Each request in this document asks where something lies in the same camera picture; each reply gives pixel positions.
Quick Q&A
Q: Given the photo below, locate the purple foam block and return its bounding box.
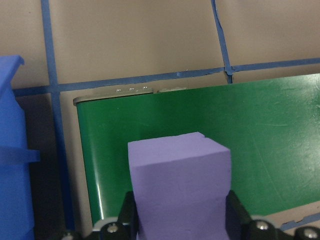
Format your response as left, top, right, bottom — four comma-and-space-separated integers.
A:
127, 131, 232, 240

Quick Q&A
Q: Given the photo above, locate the green conveyor belt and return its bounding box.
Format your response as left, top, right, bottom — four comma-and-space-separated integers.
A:
72, 72, 320, 237

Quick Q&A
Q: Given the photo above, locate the blue plastic storage bin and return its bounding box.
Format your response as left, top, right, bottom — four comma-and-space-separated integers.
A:
0, 54, 41, 240

